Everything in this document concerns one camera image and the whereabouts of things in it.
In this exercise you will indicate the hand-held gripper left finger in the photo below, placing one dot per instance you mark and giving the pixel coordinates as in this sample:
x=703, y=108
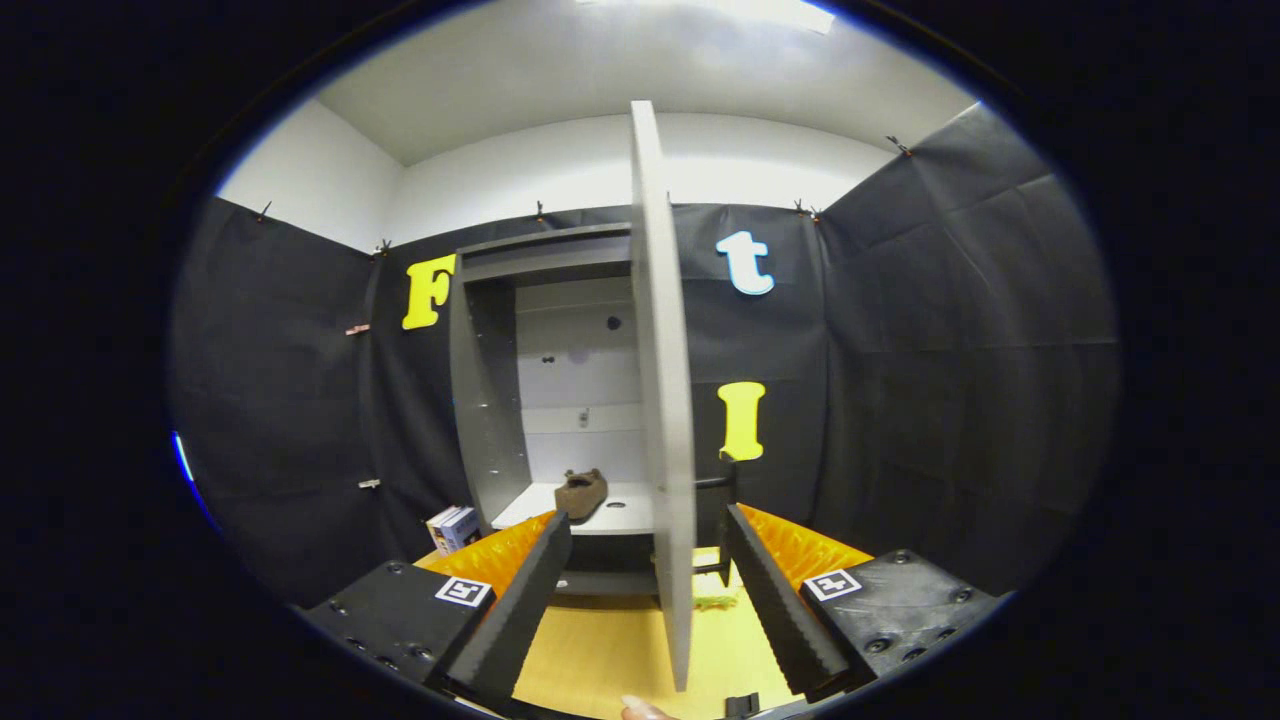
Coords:
x=520, y=610

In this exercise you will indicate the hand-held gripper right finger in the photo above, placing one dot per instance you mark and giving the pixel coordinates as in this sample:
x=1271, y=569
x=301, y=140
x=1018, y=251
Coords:
x=775, y=620

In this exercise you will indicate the brown fuzzy shoe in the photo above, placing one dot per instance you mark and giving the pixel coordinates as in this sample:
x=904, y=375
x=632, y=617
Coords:
x=580, y=493

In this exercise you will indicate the dark grey shoe cabinet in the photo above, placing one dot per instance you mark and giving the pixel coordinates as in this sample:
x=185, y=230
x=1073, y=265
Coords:
x=485, y=400

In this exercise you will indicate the yellow plush toy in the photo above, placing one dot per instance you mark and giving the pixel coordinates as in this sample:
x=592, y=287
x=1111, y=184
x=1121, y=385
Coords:
x=715, y=601

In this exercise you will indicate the blue book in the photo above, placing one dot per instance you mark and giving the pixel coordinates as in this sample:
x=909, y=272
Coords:
x=462, y=527

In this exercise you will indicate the white spine book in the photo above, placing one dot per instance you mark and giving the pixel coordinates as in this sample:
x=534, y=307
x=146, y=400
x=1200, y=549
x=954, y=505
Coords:
x=437, y=530

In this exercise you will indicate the black backdrop cloth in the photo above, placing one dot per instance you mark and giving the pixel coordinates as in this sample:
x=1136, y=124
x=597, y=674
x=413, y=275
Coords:
x=950, y=400

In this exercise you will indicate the computer monitor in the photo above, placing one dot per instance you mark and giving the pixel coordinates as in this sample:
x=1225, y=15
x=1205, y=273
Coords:
x=180, y=452

